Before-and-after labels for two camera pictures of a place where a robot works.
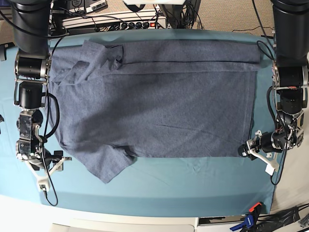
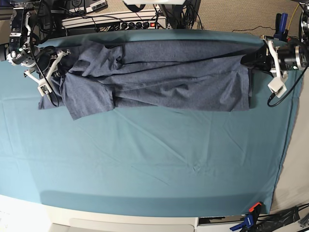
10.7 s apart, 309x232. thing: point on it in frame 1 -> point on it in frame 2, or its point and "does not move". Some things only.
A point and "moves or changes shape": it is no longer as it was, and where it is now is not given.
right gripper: x=267 y=143 -> x=289 y=58
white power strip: x=154 y=20 does not move
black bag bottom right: x=272 y=223 does not move
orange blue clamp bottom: x=250 y=220 does not move
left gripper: x=44 y=162 -> x=43 y=57
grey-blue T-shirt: x=114 y=101 moves or changes shape
